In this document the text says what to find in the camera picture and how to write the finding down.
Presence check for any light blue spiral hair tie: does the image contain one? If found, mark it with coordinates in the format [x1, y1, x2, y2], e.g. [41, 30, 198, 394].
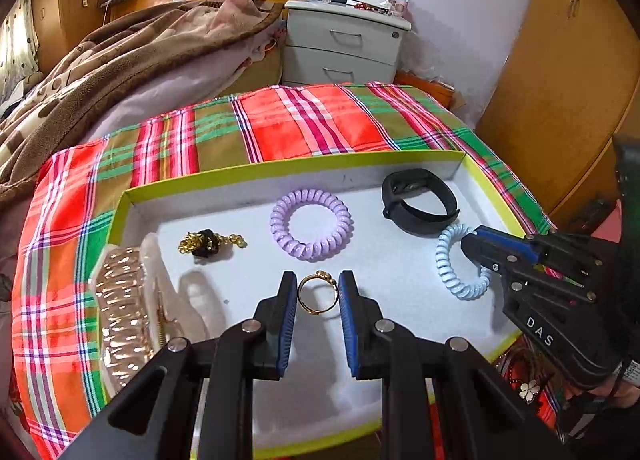
[433, 222, 494, 302]

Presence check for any black fitness wristband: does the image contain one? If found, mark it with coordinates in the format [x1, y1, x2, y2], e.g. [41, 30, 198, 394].
[381, 167, 460, 237]

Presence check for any gold ring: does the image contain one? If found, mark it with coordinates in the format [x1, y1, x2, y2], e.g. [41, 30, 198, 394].
[296, 268, 342, 316]

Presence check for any gold chain black charm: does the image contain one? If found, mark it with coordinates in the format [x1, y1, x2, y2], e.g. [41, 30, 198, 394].
[178, 229, 247, 259]

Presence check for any beige hair claw clip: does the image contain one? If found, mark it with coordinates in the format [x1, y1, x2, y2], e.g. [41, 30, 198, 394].
[89, 232, 228, 398]

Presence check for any purple spiral hair tie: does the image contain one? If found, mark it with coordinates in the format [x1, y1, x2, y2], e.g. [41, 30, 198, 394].
[269, 188, 355, 262]

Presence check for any green-edged white tray box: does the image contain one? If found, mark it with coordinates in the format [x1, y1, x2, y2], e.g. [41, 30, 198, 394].
[107, 150, 521, 459]

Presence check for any orange storage box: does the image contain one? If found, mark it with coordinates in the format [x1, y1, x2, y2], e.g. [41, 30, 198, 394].
[394, 71, 454, 108]

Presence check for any wooden door wardrobe right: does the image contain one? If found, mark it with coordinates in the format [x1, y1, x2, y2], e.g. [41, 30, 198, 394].
[475, 0, 639, 229]

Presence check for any red green plaid cloth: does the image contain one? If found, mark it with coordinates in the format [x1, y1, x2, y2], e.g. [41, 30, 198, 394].
[12, 82, 551, 459]

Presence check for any grey bedside drawer cabinet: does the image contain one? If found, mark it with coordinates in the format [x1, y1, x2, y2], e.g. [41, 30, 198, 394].
[282, 0, 411, 86]

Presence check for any brown patterned blanket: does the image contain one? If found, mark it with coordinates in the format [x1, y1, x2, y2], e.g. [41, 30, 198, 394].
[1, 0, 283, 206]

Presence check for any patterned window curtain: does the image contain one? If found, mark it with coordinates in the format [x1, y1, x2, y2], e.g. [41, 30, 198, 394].
[0, 0, 39, 101]

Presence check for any gold clover bracelet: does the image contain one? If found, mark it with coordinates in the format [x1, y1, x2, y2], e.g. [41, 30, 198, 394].
[517, 378, 542, 404]

